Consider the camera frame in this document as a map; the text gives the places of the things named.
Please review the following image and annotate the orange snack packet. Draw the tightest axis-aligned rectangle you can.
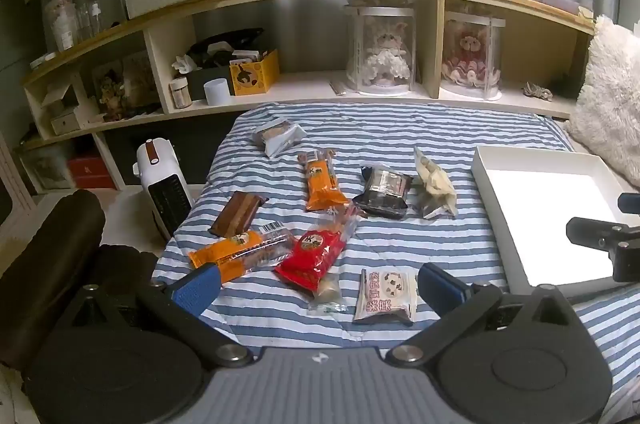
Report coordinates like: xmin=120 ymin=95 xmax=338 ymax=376
xmin=297 ymin=149 xmax=351 ymax=212
xmin=187 ymin=221 xmax=296 ymax=286

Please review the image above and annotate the blue white striped blanket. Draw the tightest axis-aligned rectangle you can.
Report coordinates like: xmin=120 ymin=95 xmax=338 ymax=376
xmin=150 ymin=103 xmax=640 ymax=410

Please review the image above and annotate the small white drawer box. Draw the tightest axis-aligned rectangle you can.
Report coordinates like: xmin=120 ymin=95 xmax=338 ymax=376
xmin=50 ymin=111 xmax=83 ymax=136

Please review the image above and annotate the red snack packet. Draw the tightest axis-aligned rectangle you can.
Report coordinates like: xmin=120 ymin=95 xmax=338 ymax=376
xmin=274 ymin=204 xmax=362 ymax=312

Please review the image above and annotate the framed picture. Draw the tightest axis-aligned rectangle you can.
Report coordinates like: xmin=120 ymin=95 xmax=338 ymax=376
xmin=92 ymin=51 xmax=161 ymax=105

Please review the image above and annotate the white spotted snack packet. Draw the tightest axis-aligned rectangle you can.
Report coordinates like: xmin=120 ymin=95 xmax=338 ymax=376
xmin=352 ymin=268 xmax=419 ymax=326

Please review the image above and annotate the brown bear figurine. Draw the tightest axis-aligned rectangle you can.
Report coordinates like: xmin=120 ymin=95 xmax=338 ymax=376
xmin=97 ymin=71 xmax=131 ymax=120

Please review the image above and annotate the white paper tissue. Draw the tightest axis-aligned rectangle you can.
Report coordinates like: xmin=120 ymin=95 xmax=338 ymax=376
xmin=171 ymin=54 xmax=198 ymax=77

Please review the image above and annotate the dark brown cushion roll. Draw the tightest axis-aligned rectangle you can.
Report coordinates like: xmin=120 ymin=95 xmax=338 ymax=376
xmin=0 ymin=189 xmax=106 ymax=367

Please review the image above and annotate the white electric heater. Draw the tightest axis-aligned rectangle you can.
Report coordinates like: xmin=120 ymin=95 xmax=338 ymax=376
xmin=131 ymin=138 xmax=196 ymax=241

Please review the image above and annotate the red box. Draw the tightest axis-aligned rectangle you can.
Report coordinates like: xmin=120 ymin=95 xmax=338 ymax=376
xmin=67 ymin=156 xmax=118 ymax=190

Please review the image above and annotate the small lidded jar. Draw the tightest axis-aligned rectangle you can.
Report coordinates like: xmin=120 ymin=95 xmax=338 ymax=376
xmin=169 ymin=77 xmax=193 ymax=110

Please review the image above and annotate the dark cloth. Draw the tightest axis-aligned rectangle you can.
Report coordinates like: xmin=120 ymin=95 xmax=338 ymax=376
xmin=95 ymin=244 xmax=158 ymax=300

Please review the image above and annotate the white shallow cardboard box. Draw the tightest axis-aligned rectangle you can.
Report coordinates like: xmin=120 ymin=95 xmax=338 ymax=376
xmin=471 ymin=145 xmax=640 ymax=296

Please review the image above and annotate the black bag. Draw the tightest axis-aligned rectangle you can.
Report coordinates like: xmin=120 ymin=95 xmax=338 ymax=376
xmin=187 ymin=28 xmax=265 ymax=67

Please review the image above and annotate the brown snack packet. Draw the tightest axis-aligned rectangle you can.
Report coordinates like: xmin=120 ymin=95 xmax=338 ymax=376
xmin=209 ymin=191 xmax=268 ymax=239

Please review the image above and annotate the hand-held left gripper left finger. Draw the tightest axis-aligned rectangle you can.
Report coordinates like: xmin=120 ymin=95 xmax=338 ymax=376
xmin=62 ymin=263 xmax=255 ymax=370

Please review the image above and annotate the red-dress doll in clear case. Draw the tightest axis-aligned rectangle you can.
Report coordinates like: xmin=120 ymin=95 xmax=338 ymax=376
xmin=440 ymin=10 xmax=507 ymax=101

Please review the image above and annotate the white cup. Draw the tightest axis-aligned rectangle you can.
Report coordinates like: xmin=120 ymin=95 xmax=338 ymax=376
xmin=205 ymin=77 xmax=232 ymax=106

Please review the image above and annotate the white-dress doll in clear case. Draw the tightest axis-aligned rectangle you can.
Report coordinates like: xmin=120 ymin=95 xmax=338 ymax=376
xmin=345 ymin=0 xmax=417 ymax=97

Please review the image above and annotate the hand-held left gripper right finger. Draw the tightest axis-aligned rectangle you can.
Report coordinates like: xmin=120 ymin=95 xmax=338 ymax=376
xmin=386 ymin=262 xmax=581 ymax=370

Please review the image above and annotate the small grey ornament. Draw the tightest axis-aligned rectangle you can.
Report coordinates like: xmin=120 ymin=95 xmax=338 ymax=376
xmin=522 ymin=83 xmax=555 ymax=101

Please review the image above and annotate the yellow cardboard box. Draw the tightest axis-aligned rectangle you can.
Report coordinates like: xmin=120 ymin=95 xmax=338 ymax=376
xmin=229 ymin=50 xmax=281 ymax=96

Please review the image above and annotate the clear glass jar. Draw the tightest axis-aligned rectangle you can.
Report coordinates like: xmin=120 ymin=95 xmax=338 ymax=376
xmin=44 ymin=0 xmax=81 ymax=52

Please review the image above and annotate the grey white snack packet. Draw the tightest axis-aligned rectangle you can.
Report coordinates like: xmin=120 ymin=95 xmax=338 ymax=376
xmin=252 ymin=116 xmax=308 ymax=157

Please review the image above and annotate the dark tissue box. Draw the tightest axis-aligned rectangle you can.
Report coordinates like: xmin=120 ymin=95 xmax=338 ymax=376
xmin=187 ymin=66 xmax=232 ymax=101

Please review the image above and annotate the black snack packet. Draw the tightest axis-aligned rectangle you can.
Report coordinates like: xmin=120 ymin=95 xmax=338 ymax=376
xmin=352 ymin=165 xmax=415 ymax=220

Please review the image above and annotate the cream gold-patterned snack packet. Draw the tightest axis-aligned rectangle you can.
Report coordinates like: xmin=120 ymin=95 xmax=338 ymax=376
xmin=412 ymin=146 xmax=457 ymax=205

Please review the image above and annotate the fluffy cream pillow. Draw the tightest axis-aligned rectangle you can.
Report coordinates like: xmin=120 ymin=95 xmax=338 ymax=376
xmin=565 ymin=16 xmax=640 ymax=175

